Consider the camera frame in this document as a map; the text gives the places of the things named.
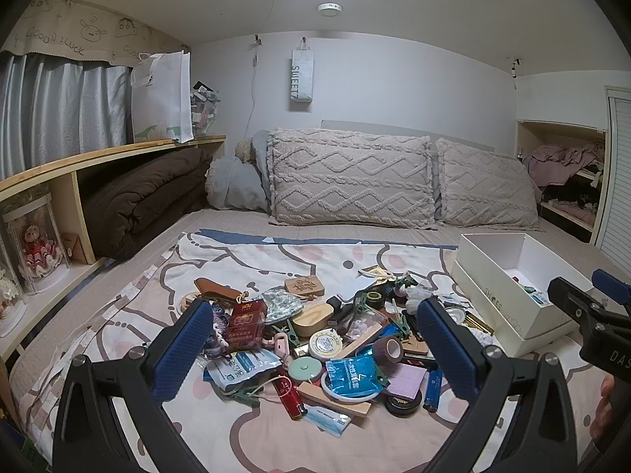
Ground small cream doll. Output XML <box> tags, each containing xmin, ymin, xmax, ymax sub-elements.
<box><xmin>0</xmin><ymin>268</ymin><xmax>28</xmax><ymax>326</ymax></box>

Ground white shoe box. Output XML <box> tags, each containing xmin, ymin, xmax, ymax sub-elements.
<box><xmin>452</xmin><ymin>233</ymin><xmax>595</xmax><ymax>343</ymax></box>

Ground green clip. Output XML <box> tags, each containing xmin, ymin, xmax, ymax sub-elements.
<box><xmin>276</xmin><ymin>322</ymin><xmax>301</xmax><ymax>350</ymax></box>
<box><xmin>385</xmin><ymin>318</ymin><xmax>412</xmax><ymax>346</ymax></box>

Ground clear storage container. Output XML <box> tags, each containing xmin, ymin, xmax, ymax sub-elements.
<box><xmin>190</xmin><ymin>81</ymin><xmax>221</xmax><ymax>139</ymax></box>

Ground doll in clear case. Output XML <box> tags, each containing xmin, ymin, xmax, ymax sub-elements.
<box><xmin>0</xmin><ymin>192</ymin><xmax>70</xmax><ymax>296</ymax></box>

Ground white and blue flat packet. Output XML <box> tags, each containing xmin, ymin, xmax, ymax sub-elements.
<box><xmin>303</xmin><ymin>404</ymin><xmax>352</xmax><ymax>438</ymax></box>

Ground wooden block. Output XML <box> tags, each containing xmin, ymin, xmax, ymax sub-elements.
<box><xmin>296</xmin><ymin>382</ymin><xmax>373</xmax><ymax>425</ymax></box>

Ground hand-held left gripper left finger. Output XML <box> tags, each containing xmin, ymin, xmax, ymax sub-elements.
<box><xmin>52</xmin><ymin>298</ymin><xmax>215</xmax><ymax>473</ymax></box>

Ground printed blanket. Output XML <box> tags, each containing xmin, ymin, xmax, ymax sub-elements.
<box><xmin>22</xmin><ymin>229</ymin><xmax>494</xmax><ymax>473</ymax></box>

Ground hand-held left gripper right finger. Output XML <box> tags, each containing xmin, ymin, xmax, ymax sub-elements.
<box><xmin>416</xmin><ymin>296</ymin><xmax>580</xmax><ymax>473</ymax></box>

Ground dark clothes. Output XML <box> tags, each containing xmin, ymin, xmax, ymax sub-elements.
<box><xmin>540</xmin><ymin>172</ymin><xmax>605</xmax><ymax>208</ymax></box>

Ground white louvred door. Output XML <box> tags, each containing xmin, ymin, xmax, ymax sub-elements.
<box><xmin>592</xmin><ymin>85</ymin><xmax>631</xmax><ymax>277</ymax></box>

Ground brown leather case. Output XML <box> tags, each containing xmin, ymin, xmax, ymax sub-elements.
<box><xmin>194</xmin><ymin>277</ymin><xmax>242</xmax><ymax>306</ymax></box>

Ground red lighter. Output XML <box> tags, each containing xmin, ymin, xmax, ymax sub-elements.
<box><xmin>270</xmin><ymin>374</ymin><xmax>306</xmax><ymax>421</ymax></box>

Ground oval wooden box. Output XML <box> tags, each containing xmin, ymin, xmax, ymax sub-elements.
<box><xmin>291</xmin><ymin>303</ymin><xmax>336</xmax><ymax>340</ymax></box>

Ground multicolour crochet piece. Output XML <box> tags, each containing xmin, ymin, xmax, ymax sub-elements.
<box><xmin>202</xmin><ymin>303</ymin><xmax>232</xmax><ymax>360</ymax></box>

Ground beige bed sheet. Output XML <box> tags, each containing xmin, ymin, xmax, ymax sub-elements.
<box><xmin>7</xmin><ymin>207</ymin><xmax>631</xmax><ymax>473</ymax></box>

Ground round white tape measure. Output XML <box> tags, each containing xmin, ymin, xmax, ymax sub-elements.
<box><xmin>310</xmin><ymin>330</ymin><xmax>344</xmax><ymax>358</ymax></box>

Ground small brown box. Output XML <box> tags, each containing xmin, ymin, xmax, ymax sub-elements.
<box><xmin>62</xmin><ymin>233</ymin><xmax>90</xmax><ymax>264</ymax></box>

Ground floral fabric pouch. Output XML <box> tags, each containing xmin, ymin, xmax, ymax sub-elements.
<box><xmin>260</xmin><ymin>289</ymin><xmax>305</xmax><ymax>323</ymax></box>

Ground brown folded blanket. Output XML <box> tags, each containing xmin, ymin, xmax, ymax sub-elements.
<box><xmin>81</xmin><ymin>148</ymin><xmax>214</xmax><ymax>261</ymax></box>

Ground cream open cabinet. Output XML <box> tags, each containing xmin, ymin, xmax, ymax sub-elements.
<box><xmin>515</xmin><ymin>119</ymin><xmax>609</xmax><ymax>247</ymax></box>

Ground clear zip bag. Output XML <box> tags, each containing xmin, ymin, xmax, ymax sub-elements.
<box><xmin>345</xmin><ymin>305</ymin><xmax>388</xmax><ymax>341</ymax></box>

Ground wooden shelf unit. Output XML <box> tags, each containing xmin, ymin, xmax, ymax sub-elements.
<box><xmin>0</xmin><ymin>134</ymin><xmax>228</xmax><ymax>360</ymax></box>

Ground black round tin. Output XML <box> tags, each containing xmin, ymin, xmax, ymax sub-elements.
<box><xmin>385</xmin><ymin>387</ymin><xmax>421</xmax><ymax>418</ymax></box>

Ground face mask packet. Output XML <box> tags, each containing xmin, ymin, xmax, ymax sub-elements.
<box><xmin>204</xmin><ymin>347</ymin><xmax>284</xmax><ymax>392</ymax></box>

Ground cork board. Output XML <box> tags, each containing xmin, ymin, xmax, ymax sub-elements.
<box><xmin>394</xmin><ymin>305</ymin><xmax>431</xmax><ymax>356</ymax></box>

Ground grey pillow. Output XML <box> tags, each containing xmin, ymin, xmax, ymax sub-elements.
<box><xmin>204</xmin><ymin>130</ymin><xmax>272</xmax><ymax>212</ymax></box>

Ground brown tape roll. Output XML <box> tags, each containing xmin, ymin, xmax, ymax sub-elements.
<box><xmin>372</xmin><ymin>335</ymin><xmax>405</xmax><ymax>366</ymax></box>

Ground grey headboard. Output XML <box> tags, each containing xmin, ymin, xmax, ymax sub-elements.
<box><xmin>320</xmin><ymin>119</ymin><xmax>496</xmax><ymax>153</ymax></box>

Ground purple notepad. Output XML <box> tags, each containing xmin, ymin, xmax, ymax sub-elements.
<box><xmin>385</xmin><ymin>362</ymin><xmax>427</xmax><ymax>400</ymax></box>

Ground white hanging fabric bag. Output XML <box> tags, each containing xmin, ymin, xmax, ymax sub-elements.
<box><xmin>288</xmin><ymin>37</ymin><xmax>316</xmax><ymax>109</ymax></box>

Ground beige knitted pillow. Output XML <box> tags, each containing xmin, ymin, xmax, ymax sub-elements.
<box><xmin>434</xmin><ymin>138</ymin><xmax>545</xmax><ymax>232</ymax></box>
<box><xmin>266</xmin><ymin>128</ymin><xmax>439</xmax><ymax>230</ymax></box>

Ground white pouch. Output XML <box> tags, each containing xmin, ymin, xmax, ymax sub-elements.
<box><xmin>338</xmin><ymin>276</ymin><xmax>378</xmax><ymax>304</ymax></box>

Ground white tote bag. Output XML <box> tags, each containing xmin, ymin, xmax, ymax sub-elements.
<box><xmin>131</xmin><ymin>49</ymin><xmax>194</xmax><ymax>143</ymax></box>

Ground pink clothes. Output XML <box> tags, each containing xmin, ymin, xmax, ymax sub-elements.
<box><xmin>523</xmin><ymin>142</ymin><xmax>606</xmax><ymax>188</ymax></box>

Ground white shoe box lid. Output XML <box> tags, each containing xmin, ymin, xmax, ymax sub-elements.
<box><xmin>451</xmin><ymin>260</ymin><xmax>590</xmax><ymax>358</ymax></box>

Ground grey curtain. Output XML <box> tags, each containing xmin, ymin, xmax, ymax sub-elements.
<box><xmin>0</xmin><ymin>52</ymin><xmax>134</xmax><ymax>181</ymax></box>

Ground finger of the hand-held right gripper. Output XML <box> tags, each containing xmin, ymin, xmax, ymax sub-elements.
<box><xmin>592</xmin><ymin>269</ymin><xmax>631</xmax><ymax>309</ymax></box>
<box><xmin>547</xmin><ymin>277</ymin><xmax>605</xmax><ymax>328</ymax></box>

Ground mint round compact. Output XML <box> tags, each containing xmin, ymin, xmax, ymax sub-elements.
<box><xmin>287</xmin><ymin>356</ymin><xmax>323</xmax><ymax>381</ymax></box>

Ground white cable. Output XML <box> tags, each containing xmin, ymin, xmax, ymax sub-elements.
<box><xmin>244</xmin><ymin>0</ymin><xmax>297</xmax><ymax>141</ymax></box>

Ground cream valance with drawings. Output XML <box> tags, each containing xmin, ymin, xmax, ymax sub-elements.
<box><xmin>0</xmin><ymin>0</ymin><xmax>190</xmax><ymax>67</ymax></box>

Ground pink clip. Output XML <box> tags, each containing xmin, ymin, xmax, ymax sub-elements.
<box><xmin>273</xmin><ymin>332</ymin><xmax>291</xmax><ymax>368</ymax></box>

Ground red cigarette box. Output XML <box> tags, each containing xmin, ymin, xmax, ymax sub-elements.
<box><xmin>224</xmin><ymin>298</ymin><xmax>268</xmax><ymax>353</ymax></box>

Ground white ring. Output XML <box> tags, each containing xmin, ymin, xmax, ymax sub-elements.
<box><xmin>320</xmin><ymin>369</ymin><xmax>385</xmax><ymax>406</ymax></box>

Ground person's right hand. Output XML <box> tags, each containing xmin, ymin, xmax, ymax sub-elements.
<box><xmin>589</xmin><ymin>373</ymin><xmax>624</xmax><ymax>454</ymax></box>

